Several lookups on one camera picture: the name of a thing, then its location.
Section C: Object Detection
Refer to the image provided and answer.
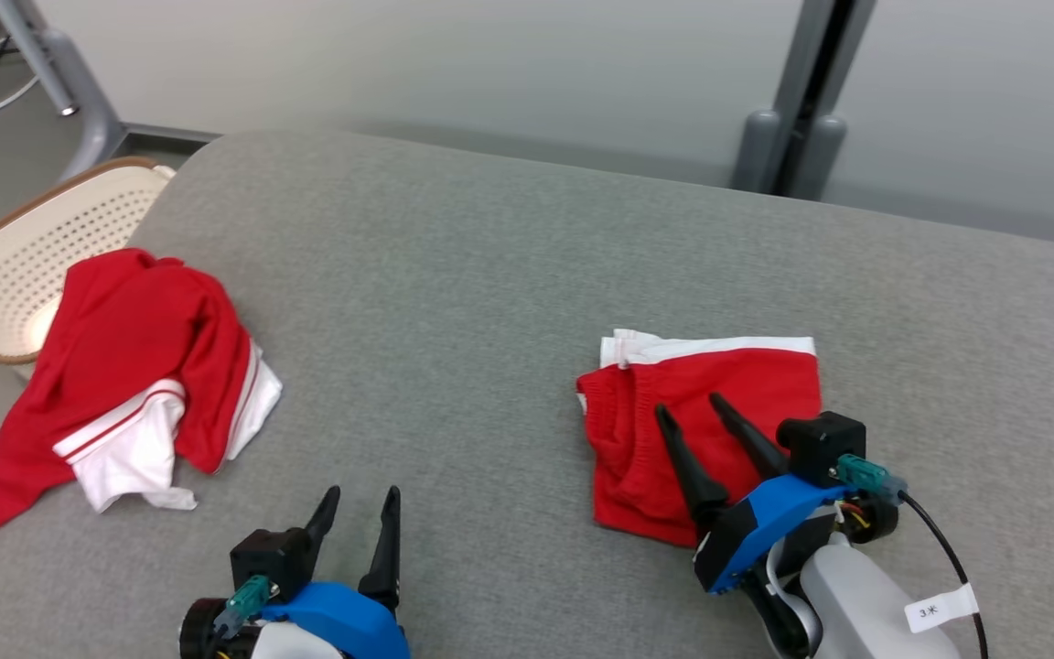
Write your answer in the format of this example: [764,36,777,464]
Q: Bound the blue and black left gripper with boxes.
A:
[257,485,411,659]

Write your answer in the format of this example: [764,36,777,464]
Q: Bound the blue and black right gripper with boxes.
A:
[654,393,857,596]

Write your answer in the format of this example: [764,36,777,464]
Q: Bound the red shorts with white trim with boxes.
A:
[575,328,823,550]

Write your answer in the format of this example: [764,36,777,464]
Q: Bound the red jersey with white sleeves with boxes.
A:
[0,247,284,534]

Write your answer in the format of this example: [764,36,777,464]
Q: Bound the cream perforated laundry basket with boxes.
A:
[0,156,177,367]

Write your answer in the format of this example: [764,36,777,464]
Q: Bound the grey metal desk leg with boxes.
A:
[0,0,221,184]

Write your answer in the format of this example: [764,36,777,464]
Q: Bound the black cable with green plug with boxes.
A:
[211,575,272,639]
[836,455,990,659]

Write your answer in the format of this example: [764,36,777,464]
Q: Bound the white paper cable label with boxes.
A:
[904,583,981,634]

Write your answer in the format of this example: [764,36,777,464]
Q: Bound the grey metal wall post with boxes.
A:
[731,0,877,200]

